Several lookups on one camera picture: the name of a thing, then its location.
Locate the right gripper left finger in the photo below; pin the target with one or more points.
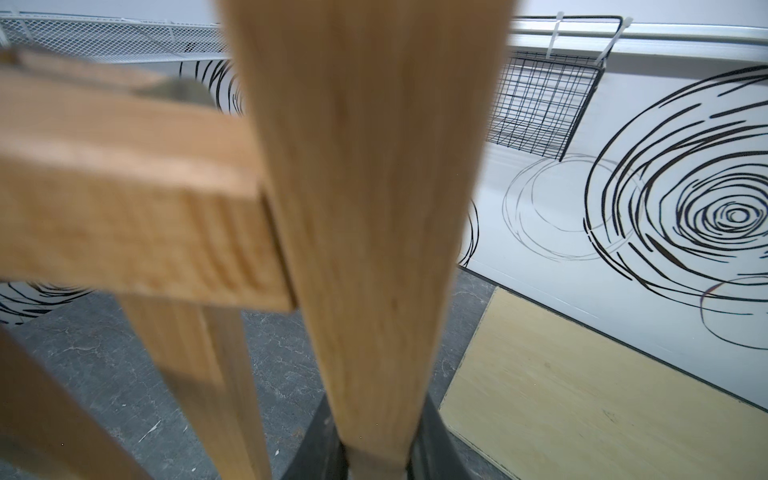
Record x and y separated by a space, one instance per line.
321 455

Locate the small wooden easel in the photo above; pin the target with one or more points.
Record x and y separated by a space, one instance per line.
342 193

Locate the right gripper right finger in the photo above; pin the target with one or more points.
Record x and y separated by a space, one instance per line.
433 456

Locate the black wire wall basket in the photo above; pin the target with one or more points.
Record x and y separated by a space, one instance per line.
553 67

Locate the light plywood canvas board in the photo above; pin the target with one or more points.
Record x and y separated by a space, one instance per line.
542 397

